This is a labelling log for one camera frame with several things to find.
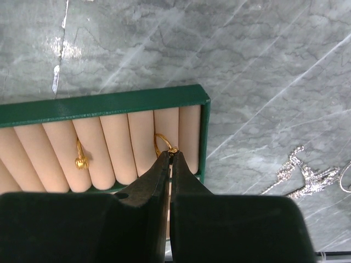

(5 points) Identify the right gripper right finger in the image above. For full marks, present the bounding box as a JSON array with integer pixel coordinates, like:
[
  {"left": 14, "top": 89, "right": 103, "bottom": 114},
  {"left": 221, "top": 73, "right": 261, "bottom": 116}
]
[{"left": 170, "top": 152, "right": 316, "bottom": 262}]

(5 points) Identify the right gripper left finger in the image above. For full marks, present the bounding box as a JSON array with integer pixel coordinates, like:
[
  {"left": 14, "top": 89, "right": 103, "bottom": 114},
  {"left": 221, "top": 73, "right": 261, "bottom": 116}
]
[{"left": 1, "top": 152, "right": 171, "bottom": 262}]

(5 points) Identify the gold ring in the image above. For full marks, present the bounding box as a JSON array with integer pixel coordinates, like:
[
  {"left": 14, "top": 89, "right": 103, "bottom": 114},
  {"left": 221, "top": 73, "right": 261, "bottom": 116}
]
[
  {"left": 153, "top": 133, "right": 179, "bottom": 159},
  {"left": 74, "top": 136, "right": 90, "bottom": 171}
]

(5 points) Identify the green jewelry tray insert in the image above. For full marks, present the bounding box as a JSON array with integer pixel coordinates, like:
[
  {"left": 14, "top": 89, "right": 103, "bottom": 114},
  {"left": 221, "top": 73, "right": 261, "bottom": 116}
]
[{"left": 1, "top": 84, "right": 211, "bottom": 193}]

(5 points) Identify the silver pearl bangle right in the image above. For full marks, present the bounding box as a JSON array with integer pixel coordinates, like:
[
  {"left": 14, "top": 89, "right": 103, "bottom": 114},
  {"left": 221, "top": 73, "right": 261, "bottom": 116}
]
[{"left": 338, "top": 161, "right": 350, "bottom": 193}]

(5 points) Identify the gold ring in tray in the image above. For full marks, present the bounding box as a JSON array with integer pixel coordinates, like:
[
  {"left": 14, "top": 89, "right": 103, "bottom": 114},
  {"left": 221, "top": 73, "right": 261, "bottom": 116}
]
[{"left": 74, "top": 136, "right": 90, "bottom": 171}]

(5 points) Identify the silver chain necklace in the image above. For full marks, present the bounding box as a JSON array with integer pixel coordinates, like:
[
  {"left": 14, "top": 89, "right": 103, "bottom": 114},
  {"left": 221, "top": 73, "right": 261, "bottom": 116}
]
[{"left": 262, "top": 146, "right": 346, "bottom": 200}]

